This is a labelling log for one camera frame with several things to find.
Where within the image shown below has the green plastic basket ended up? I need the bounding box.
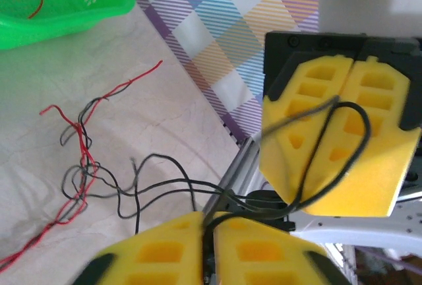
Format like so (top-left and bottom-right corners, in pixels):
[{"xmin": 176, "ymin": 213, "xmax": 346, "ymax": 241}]
[{"xmin": 0, "ymin": 0, "xmax": 136, "ymax": 51}]

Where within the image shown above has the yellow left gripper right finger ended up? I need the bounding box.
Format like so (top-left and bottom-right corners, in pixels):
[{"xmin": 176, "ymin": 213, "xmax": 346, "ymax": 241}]
[{"xmin": 213, "ymin": 213, "xmax": 350, "ymax": 285}]

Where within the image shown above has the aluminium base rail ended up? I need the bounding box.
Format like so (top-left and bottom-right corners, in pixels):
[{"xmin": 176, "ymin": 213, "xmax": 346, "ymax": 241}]
[{"xmin": 201, "ymin": 135, "xmax": 264, "ymax": 215}]

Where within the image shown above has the thick black cable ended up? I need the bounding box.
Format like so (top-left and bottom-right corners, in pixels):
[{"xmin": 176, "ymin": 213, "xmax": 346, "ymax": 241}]
[{"xmin": 200, "ymin": 95, "xmax": 373, "ymax": 233}]

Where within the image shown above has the thin red cable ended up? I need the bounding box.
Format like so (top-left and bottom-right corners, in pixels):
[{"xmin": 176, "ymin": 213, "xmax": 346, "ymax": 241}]
[
  {"xmin": 77, "ymin": 60, "xmax": 164, "ymax": 154},
  {"xmin": 0, "ymin": 104, "xmax": 100, "ymax": 266}
]

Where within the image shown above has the thick red cable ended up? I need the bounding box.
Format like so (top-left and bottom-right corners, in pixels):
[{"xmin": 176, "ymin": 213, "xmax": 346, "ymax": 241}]
[{"xmin": 28, "ymin": 0, "xmax": 45, "ymax": 19}]

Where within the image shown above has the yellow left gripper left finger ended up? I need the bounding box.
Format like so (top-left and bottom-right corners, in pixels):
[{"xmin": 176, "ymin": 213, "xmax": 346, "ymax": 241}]
[{"xmin": 74, "ymin": 211, "xmax": 206, "ymax": 285}]

